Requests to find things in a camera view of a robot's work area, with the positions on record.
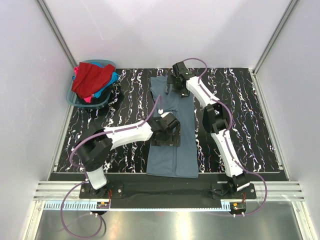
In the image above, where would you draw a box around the aluminium frame post right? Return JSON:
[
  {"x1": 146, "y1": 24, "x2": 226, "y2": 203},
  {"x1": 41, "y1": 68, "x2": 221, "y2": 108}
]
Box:
[{"x1": 252, "y1": 0, "x2": 300, "y2": 75}]

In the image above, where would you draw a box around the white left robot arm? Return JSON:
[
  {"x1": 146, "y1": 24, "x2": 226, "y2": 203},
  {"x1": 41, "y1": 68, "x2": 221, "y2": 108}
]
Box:
[{"x1": 74, "y1": 112, "x2": 181, "y2": 198}]

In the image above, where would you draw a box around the aluminium frame post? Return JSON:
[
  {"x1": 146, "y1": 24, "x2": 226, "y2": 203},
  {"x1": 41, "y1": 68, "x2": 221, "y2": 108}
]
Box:
[
  {"x1": 252, "y1": 0, "x2": 300, "y2": 75},
  {"x1": 35, "y1": 0, "x2": 77, "y2": 67}
]

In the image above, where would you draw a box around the pink garment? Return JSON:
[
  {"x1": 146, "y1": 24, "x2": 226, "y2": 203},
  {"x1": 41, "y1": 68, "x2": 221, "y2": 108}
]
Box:
[{"x1": 83, "y1": 96, "x2": 92, "y2": 104}]

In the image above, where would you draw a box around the white slotted cable duct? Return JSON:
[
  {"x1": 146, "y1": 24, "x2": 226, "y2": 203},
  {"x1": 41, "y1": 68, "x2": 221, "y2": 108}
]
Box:
[{"x1": 44, "y1": 200, "x2": 246, "y2": 213}]

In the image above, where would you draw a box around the aluminium front rail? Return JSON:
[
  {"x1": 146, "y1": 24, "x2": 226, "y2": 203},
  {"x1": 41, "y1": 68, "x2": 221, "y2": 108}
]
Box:
[{"x1": 34, "y1": 181, "x2": 305, "y2": 202}]

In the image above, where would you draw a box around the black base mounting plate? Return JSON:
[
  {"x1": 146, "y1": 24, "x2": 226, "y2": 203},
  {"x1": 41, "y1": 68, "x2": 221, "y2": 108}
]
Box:
[{"x1": 79, "y1": 181, "x2": 257, "y2": 200}]

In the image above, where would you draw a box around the red t shirt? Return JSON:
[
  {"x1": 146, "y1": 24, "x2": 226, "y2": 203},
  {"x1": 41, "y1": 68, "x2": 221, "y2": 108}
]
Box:
[{"x1": 71, "y1": 62, "x2": 116, "y2": 99}]

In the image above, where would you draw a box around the aluminium frame post left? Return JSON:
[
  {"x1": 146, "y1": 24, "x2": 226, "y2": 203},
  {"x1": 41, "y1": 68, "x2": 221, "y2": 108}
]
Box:
[{"x1": 35, "y1": 0, "x2": 77, "y2": 67}]

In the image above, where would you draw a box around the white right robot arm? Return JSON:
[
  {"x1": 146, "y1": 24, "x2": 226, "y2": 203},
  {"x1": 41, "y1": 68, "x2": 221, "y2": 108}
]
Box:
[{"x1": 166, "y1": 61, "x2": 250, "y2": 199}]

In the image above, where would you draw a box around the teal plastic laundry basket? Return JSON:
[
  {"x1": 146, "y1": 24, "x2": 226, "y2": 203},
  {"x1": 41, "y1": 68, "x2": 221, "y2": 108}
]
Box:
[{"x1": 66, "y1": 72, "x2": 115, "y2": 109}]

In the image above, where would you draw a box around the black garment in basket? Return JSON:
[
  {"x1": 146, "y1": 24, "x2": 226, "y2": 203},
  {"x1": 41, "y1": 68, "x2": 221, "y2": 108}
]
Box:
[{"x1": 75, "y1": 86, "x2": 113, "y2": 109}]

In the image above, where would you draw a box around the grey-blue t shirt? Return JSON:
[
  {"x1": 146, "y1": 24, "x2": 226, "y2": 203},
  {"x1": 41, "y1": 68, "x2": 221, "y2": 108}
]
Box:
[{"x1": 146, "y1": 76, "x2": 200, "y2": 179}]

